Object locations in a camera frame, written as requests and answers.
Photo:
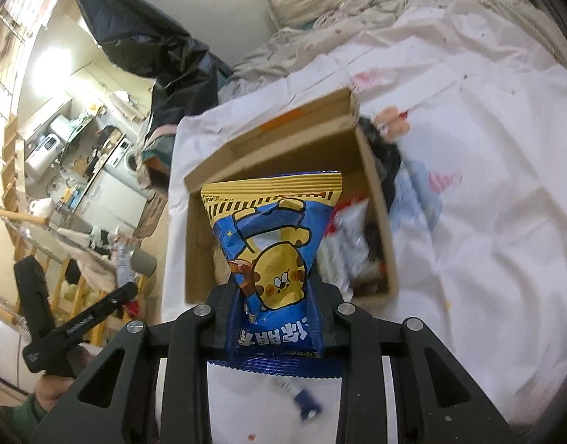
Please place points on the white table cloth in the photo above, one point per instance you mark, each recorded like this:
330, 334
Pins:
473, 194

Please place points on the person's left forearm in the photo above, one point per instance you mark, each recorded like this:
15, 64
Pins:
24, 418

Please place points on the person's left hand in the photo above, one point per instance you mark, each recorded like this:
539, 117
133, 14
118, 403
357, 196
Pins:
57, 386

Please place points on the brown cardboard box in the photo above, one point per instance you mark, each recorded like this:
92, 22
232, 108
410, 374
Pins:
288, 148

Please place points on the white red snack packet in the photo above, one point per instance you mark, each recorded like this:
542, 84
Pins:
348, 240

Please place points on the grey waste bin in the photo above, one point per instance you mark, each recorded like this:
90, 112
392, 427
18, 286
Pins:
144, 261

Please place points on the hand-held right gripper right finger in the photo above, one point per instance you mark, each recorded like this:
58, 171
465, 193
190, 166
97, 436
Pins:
329, 321

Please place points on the black plastic bag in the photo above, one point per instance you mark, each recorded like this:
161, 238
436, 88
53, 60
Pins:
158, 60

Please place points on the floral bed blanket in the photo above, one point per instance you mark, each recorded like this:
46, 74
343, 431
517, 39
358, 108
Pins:
320, 37

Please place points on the blue yellow cartoon snack bag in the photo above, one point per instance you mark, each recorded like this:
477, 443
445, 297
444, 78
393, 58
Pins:
274, 249

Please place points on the small blue white object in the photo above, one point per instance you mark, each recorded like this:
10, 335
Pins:
307, 402

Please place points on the wooden chair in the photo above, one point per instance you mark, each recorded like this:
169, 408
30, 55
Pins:
80, 286

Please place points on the dark crumpled cloth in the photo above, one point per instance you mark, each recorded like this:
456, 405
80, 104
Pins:
386, 152

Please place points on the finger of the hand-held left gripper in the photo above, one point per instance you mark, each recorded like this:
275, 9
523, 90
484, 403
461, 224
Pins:
98, 307

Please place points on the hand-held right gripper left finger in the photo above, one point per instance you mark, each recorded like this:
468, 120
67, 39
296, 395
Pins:
218, 326

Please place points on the white washing machine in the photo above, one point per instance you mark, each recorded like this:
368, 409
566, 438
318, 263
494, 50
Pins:
126, 163

